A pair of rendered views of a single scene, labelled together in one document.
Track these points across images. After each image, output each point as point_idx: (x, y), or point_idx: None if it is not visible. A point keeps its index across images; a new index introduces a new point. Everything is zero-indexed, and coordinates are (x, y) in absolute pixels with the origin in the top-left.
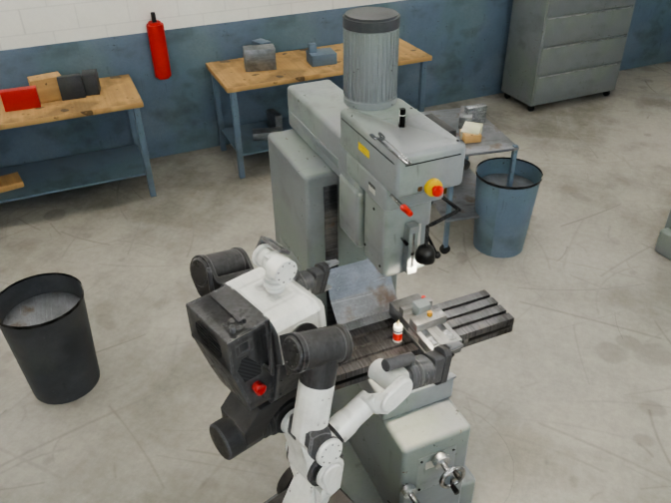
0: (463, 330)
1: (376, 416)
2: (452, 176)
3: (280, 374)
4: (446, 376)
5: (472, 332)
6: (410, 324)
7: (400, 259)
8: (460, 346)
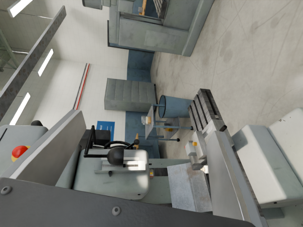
0: (208, 118)
1: None
2: (28, 135)
3: None
4: (194, 226)
5: (209, 112)
6: (204, 158)
7: (133, 174)
8: (67, 118)
